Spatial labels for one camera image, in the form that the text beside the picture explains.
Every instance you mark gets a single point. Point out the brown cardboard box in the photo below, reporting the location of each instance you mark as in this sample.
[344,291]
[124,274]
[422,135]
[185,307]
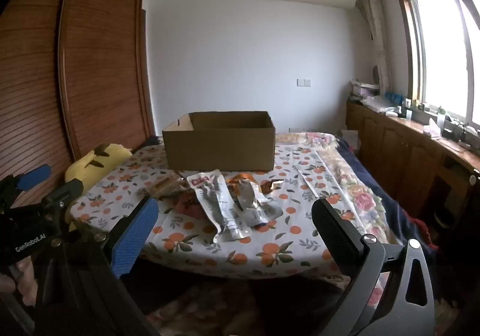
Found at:
[217,150]

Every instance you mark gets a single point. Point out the floral blanket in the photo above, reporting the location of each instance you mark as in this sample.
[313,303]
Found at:
[360,197]

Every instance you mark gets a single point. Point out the window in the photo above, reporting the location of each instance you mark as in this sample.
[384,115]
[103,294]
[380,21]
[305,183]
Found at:
[438,47]

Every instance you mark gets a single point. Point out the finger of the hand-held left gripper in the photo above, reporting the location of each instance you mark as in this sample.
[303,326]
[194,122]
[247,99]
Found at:
[65,191]
[35,174]

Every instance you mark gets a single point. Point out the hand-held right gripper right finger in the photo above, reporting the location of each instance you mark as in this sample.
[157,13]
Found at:
[333,227]

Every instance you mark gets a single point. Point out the white wrapped pipe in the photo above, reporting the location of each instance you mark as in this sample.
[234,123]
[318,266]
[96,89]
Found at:
[371,5]

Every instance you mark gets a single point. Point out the long silver snack packet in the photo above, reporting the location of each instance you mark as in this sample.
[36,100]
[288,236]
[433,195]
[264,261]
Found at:
[215,204]

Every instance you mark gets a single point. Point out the stack of white boxes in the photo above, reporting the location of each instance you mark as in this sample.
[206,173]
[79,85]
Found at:
[362,90]

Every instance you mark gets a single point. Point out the orange print bed sheet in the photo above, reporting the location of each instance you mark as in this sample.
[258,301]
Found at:
[277,246]

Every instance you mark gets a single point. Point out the dark blue blanket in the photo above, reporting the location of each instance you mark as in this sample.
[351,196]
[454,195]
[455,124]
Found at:
[375,171]

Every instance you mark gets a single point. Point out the white wall switch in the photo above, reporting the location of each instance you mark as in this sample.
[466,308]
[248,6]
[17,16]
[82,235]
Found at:
[303,82]

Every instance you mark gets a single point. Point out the blue bottles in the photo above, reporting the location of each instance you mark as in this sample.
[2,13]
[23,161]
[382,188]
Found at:
[393,97]

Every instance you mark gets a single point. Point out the white tissue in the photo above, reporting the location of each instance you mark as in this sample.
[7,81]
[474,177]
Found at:
[435,128]

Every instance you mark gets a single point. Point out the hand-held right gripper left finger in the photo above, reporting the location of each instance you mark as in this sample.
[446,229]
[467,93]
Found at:
[135,234]

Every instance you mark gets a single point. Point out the wooden wardrobe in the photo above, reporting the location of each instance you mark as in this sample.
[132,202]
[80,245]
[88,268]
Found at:
[101,58]

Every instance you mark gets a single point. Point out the low wooden cabinet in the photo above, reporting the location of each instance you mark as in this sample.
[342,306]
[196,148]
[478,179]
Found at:
[397,148]

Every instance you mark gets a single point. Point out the small brown snack packet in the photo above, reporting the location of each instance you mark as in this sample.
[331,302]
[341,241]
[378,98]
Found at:
[272,184]

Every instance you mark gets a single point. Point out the small silver snack packet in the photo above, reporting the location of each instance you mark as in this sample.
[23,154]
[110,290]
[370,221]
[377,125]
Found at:
[264,213]

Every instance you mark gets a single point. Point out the red bread packet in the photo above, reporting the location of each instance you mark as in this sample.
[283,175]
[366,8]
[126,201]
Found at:
[165,186]

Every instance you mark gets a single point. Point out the yellow plush toy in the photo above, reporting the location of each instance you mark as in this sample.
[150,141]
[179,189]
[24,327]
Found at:
[93,163]

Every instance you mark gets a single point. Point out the person's left hand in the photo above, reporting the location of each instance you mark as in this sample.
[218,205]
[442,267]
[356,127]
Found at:
[24,281]

